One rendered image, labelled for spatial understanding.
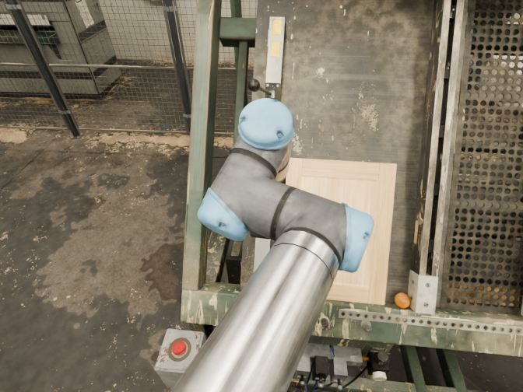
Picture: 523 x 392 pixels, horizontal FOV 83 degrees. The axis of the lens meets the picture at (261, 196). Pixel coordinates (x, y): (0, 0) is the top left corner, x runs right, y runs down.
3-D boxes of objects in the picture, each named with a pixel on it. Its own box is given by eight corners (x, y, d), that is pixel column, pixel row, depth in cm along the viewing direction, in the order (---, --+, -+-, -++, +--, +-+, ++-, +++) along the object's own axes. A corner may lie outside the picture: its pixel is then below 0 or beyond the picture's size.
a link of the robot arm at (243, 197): (258, 243, 34) (296, 165, 37) (181, 210, 38) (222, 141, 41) (271, 259, 41) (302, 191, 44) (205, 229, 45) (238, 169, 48)
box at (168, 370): (166, 388, 97) (152, 369, 85) (177, 349, 106) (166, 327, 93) (202, 392, 96) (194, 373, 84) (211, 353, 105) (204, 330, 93)
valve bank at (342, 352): (247, 393, 111) (244, 371, 95) (251, 352, 122) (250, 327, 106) (384, 409, 108) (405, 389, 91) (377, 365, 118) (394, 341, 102)
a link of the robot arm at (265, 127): (223, 133, 39) (252, 84, 41) (233, 169, 49) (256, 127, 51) (279, 155, 37) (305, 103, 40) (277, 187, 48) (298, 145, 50)
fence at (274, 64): (253, 291, 108) (251, 295, 104) (270, 22, 104) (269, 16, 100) (267, 292, 108) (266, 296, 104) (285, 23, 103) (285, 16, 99)
